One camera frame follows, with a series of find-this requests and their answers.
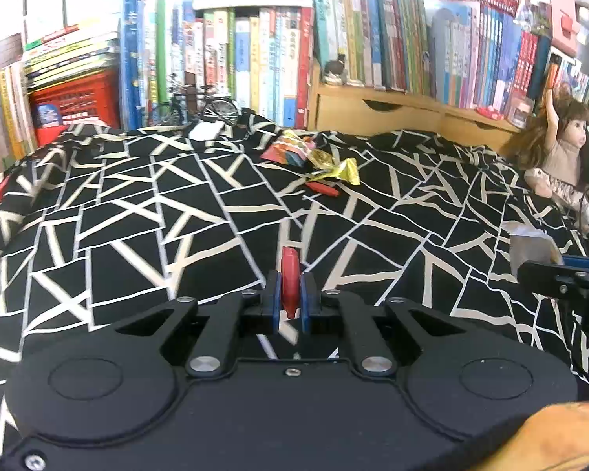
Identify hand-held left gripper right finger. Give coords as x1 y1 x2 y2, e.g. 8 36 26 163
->
298 271 465 378

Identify red plastic crate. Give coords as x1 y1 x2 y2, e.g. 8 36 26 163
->
28 69 121 146

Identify stack of flat picture books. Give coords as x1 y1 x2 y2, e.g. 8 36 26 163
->
22 16 121 92

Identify white paper wad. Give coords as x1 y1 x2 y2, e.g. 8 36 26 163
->
188 120 222 141

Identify small red wrapper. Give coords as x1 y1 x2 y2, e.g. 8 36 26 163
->
280 246 302 320

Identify silver grey wrapper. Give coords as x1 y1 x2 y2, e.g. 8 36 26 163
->
503 219 567 280

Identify row of books on shelf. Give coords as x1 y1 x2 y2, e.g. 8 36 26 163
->
306 0 589 115

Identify small black-haired figurine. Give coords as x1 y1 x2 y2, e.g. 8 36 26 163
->
323 58 347 84

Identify colourful candy wrapper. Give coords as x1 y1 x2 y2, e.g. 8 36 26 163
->
260 131 316 166

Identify small yellow wrapper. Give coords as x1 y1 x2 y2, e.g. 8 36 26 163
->
305 149 362 186

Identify row of leaning thin books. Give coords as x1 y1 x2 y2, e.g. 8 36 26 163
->
0 58 38 168

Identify brown-haired doll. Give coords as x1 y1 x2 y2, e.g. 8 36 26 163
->
512 87 589 203

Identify pink toy house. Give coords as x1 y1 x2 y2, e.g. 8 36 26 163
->
515 0 580 58

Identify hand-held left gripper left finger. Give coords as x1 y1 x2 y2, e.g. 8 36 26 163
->
115 270 283 378

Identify black model bicycle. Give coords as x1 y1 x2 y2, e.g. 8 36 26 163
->
149 82 241 127

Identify wooden shelf with drawers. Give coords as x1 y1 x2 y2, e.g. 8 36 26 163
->
306 58 526 146

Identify small clear box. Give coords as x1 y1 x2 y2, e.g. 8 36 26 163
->
505 95 534 129

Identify black patterned blanket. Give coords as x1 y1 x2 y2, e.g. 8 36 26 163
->
0 109 589 452

